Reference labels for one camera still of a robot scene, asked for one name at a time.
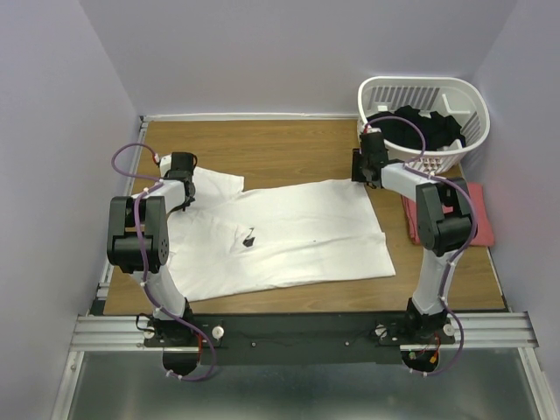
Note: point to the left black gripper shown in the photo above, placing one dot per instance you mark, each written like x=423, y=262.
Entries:
x=188, y=202

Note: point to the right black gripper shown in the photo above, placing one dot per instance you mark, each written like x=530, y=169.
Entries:
x=356, y=157

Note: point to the white printed t-shirt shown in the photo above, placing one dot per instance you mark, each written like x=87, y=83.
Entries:
x=231, y=241

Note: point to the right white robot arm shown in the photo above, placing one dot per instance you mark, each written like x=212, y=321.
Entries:
x=445, y=223

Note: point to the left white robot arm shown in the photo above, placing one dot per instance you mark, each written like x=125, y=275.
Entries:
x=139, y=245

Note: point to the black clothes in basket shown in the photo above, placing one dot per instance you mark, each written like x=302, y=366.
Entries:
x=439, y=131

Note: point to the white plastic laundry basket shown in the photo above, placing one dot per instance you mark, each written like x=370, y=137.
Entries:
x=446, y=95

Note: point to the folded red t-shirt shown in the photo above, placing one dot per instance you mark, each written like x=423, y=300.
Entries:
x=485, y=233

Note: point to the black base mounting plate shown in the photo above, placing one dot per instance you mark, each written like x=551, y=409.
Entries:
x=223, y=340

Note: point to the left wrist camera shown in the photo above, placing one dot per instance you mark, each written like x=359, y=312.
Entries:
x=163, y=164

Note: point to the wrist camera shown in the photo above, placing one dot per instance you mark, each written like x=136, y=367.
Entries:
x=368, y=129
x=163, y=164

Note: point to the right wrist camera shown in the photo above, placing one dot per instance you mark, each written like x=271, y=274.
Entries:
x=368, y=129

